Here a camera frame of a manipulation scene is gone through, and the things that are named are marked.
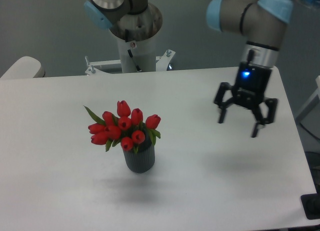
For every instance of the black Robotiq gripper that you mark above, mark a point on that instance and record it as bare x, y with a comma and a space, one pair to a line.
251, 87

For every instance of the red tulip bouquet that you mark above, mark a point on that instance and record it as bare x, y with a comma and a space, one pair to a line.
127, 128

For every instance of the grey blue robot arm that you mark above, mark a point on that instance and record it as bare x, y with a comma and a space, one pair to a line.
263, 22

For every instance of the dark grey ribbed vase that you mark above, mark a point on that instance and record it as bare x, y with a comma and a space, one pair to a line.
143, 160

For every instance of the black device at table edge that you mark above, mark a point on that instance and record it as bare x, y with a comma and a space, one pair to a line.
311, 205

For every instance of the beige chair backrest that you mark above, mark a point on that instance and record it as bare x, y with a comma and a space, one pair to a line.
24, 68

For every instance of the white frame at right edge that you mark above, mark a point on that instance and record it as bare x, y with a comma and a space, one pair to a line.
309, 104

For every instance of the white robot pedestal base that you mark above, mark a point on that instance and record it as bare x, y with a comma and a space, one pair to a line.
135, 33

